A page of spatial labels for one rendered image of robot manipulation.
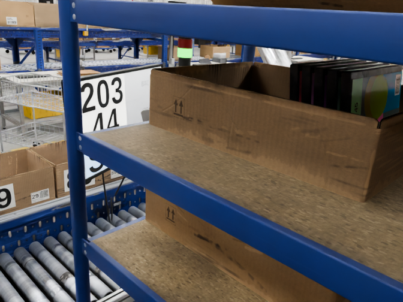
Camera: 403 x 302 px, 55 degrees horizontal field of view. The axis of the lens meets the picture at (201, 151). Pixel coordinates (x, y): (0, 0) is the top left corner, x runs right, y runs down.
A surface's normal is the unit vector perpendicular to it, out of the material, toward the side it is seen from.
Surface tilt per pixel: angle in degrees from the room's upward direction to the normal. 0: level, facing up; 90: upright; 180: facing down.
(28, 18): 90
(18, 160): 90
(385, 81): 82
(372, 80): 82
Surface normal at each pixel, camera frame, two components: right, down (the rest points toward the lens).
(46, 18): 0.70, 0.28
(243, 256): -0.71, 0.22
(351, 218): 0.06, -0.94
